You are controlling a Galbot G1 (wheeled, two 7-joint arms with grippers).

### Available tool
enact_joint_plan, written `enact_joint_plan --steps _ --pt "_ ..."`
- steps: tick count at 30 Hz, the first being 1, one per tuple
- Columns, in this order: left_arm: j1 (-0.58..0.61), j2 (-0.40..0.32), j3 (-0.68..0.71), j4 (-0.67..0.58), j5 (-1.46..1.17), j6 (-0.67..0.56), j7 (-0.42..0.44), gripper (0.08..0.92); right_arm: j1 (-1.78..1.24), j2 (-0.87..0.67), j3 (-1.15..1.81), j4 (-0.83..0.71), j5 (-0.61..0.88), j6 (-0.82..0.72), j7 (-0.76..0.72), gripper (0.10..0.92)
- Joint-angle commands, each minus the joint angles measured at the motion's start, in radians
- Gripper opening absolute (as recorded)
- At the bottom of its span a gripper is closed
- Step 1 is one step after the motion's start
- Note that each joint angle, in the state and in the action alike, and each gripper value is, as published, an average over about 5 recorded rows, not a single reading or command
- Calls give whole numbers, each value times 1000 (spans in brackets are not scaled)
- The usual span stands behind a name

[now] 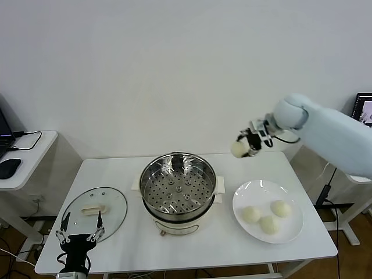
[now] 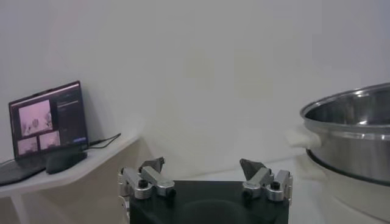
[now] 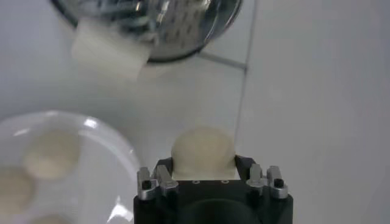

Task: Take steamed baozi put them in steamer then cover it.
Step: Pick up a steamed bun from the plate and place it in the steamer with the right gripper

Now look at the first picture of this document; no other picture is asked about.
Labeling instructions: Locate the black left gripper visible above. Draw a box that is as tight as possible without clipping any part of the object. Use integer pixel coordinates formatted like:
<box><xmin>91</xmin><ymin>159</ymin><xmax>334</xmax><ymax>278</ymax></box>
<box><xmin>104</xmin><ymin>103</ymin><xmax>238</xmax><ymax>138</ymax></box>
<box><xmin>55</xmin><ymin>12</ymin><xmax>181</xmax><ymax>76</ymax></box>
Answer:
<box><xmin>55</xmin><ymin>210</ymin><xmax>105</xmax><ymax>274</ymax></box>

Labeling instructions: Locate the dark laptop showing camera views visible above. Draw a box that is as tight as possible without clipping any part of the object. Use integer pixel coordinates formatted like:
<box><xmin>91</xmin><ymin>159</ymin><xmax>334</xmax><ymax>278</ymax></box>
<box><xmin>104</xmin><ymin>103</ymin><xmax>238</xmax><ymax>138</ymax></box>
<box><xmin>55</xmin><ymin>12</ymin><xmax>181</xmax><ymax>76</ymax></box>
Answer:
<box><xmin>350</xmin><ymin>92</ymin><xmax>372</xmax><ymax>128</ymax></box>

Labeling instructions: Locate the white laptop cable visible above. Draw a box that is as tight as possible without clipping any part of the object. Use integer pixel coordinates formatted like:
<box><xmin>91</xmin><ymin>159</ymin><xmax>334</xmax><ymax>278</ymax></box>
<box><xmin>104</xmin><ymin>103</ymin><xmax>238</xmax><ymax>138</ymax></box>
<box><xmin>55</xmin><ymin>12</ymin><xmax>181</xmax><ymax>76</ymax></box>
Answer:
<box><xmin>318</xmin><ymin>164</ymin><xmax>331</xmax><ymax>181</ymax></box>

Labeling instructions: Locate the black laptop with purple screen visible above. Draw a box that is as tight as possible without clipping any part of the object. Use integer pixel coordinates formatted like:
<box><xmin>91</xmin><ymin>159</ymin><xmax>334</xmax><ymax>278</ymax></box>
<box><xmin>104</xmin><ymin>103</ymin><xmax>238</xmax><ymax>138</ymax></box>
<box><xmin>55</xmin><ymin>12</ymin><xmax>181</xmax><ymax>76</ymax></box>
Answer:
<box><xmin>0</xmin><ymin>106</ymin><xmax>17</xmax><ymax>160</ymax></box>

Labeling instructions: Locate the white steamed baozi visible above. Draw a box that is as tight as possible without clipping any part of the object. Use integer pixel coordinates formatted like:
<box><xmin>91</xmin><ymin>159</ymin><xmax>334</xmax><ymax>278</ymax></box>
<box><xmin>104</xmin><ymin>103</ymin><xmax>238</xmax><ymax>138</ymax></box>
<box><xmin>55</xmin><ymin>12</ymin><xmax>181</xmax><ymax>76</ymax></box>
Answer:
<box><xmin>230</xmin><ymin>138</ymin><xmax>250</xmax><ymax>158</ymax></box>
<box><xmin>270</xmin><ymin>200</ymin><xmax>292</xmax><ymax>218</ymax></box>
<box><xmin>259</xmin><ymin>215</ymin><xmax>281</xmax><ymax>235</ymax></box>
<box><xmin>242</xmin><ymin>206</ymin><xmax>262</xmax><ymax>224</ymax></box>

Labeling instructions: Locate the white table frame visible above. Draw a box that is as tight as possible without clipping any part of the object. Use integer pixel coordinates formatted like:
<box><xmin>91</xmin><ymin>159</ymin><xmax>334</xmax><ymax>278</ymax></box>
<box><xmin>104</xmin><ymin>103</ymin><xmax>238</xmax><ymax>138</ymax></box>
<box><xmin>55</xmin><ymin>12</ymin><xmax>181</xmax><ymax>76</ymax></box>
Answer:
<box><xmin>100</xmin><ymin>260</ymin><xmax>313</xmax><ymax>279</ymax></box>

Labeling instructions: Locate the white round plate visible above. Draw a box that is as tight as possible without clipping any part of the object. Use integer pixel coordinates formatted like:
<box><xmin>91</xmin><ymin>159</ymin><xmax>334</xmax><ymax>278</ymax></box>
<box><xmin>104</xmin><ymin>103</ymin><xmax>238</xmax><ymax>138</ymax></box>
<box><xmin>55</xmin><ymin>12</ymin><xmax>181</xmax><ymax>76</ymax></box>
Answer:
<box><xmin>232</xmin><ymin>180</ymin><xmax>305</xmax><ymax>244</ymax></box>

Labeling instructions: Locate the black computer mouse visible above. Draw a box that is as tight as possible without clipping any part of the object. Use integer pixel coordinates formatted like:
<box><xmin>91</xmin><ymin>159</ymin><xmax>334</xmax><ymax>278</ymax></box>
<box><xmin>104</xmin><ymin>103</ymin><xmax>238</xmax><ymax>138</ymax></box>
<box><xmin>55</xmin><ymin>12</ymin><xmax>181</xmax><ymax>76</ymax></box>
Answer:
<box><xmin>0</xmin><ymin>158</ymin><xmax>23</xmax><ymax>180</ymax></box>

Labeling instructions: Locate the black looped laptop cable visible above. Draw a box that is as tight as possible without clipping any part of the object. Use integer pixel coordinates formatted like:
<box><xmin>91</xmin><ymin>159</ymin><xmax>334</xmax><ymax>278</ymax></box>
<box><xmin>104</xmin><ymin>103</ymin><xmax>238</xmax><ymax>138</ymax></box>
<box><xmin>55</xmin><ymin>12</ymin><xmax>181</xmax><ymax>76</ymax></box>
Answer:
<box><xmin>7</xmin><ymin>131</ymin><xmax>44</xmax><ymax>152</ymax></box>

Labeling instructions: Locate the stainless steel steamer basket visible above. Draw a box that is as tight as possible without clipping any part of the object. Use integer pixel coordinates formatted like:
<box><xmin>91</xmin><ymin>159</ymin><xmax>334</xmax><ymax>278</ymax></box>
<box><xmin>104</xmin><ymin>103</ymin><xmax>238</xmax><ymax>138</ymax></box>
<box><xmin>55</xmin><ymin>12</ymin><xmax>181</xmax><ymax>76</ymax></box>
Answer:
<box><xmin>139</xmin><ymin>151</ymin><xmax>217</xmax><ymax>218</ymax></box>

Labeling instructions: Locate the white side table with mouse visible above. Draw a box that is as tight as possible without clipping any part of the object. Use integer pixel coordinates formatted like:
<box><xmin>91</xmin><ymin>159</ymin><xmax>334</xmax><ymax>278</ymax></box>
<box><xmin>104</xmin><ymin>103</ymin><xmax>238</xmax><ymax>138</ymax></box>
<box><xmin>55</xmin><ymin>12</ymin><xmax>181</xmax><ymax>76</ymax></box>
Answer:
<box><xmin>0</xmin><ymin>130</ymin><xmax>60</xmax><ymax>262</ymax></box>

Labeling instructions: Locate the cream electric cooker pot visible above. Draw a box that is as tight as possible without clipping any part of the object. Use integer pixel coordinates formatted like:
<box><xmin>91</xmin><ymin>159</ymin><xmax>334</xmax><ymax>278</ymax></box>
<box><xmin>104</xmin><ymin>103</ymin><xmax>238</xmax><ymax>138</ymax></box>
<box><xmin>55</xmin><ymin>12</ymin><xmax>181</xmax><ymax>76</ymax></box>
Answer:
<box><xmin>131</xmin><ymin>176</ymin><xmax>226</xmax><ymax>238</ymax></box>

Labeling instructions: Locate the glass lid with cream handle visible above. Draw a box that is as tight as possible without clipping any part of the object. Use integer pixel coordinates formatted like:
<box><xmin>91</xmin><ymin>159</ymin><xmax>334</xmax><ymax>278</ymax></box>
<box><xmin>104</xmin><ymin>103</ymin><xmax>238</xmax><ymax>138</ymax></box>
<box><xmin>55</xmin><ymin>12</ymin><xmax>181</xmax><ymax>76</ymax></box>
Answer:
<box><xmin>61</xmin><ymin>187</ymin><xmax>128</xmax><ymax>244</ymax></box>

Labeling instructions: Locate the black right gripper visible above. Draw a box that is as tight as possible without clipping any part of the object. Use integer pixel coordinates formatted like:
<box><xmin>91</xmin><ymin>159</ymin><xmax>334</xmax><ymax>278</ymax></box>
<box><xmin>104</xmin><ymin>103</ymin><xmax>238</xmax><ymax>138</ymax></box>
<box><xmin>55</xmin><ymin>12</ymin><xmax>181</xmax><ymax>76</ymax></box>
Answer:
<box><xmin>237</xmin><ymin>129</ymin><xmax>264</xmax><ymax>159</ymax></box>

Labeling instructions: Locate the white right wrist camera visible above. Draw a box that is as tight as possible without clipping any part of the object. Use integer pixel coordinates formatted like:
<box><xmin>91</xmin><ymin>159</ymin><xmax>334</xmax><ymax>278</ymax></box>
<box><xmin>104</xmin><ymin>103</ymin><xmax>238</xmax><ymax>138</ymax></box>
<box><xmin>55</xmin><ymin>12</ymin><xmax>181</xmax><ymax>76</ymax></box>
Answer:
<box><xmin>249</xmin><ymin>117</ymin><xmax>276</xmax><ymax>148</ymax></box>

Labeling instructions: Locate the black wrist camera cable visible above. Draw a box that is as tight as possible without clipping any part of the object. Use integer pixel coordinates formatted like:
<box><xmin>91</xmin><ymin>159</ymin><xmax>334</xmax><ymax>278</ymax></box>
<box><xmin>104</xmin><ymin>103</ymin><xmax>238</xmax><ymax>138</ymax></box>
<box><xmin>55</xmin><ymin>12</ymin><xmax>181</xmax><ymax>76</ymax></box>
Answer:
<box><xmin>274</xmin><ymin>135</ymin><xmax>302</xmax><ymax>144</ymax></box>

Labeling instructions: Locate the black cable with adapter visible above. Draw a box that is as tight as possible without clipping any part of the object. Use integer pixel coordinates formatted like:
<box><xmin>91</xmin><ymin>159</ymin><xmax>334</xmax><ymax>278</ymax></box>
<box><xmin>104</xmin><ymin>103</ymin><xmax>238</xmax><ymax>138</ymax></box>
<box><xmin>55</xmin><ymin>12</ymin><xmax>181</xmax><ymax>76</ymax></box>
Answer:
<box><xmin>316</xmin><ymin>167</ymin><xmax>341</xmax><ymax>279</ymax></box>

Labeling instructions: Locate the white side table with label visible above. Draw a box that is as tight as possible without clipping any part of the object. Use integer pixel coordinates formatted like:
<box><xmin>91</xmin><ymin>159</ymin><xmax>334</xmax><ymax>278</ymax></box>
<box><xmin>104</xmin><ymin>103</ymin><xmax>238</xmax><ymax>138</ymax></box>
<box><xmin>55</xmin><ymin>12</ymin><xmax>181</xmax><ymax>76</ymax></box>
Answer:
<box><xmin>315</xmin><ymin>162</ymin><xmax>372</xmax><ymax>247</ymax></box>

